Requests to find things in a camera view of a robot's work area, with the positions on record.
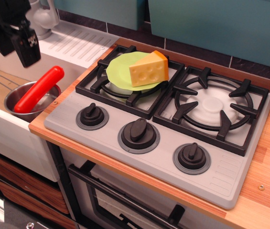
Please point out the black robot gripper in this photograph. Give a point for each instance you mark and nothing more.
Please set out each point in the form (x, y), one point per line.
(24, 40)

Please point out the red toy sausage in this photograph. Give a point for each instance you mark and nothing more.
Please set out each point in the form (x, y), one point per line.
(39, 89)

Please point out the yellow toy cheese wedge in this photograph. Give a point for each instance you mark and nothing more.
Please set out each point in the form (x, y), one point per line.
(152, 68)

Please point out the small stainless steel pot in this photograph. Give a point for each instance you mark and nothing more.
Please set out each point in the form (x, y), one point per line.
(17, 92)

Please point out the white toy sink unit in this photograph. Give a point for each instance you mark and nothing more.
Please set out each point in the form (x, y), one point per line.
(74, 48)

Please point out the light green plastic plate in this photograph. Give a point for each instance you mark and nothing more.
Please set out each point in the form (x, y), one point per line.
(118, 71)

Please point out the grey toy faucet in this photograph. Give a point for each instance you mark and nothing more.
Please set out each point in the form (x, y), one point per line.
(42, 20)

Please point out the black left stove knob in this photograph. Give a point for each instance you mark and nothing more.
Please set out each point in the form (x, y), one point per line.
(92, 117)

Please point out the black stove knob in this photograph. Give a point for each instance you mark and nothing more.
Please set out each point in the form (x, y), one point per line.
(138, 137)
(192, 159)
(92, 117)

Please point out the black left burner grate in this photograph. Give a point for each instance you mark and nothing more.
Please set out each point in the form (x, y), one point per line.
(140, 102)

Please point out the black burner grate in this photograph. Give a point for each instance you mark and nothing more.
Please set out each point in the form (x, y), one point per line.
(214, 109)
(140, 102)

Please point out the wooden drawer fronts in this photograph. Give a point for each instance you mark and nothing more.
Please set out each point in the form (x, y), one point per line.
(34, 193)

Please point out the black middle stove knob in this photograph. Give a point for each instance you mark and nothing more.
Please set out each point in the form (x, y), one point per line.
(138, 137)

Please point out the grey toy stove top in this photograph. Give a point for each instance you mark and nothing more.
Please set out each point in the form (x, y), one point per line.
(220, 184)

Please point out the black right stove knob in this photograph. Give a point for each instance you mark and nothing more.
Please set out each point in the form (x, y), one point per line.
(192, 159)

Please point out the black right burner grate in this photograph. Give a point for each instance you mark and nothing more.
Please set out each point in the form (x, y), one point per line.
(214, 109)

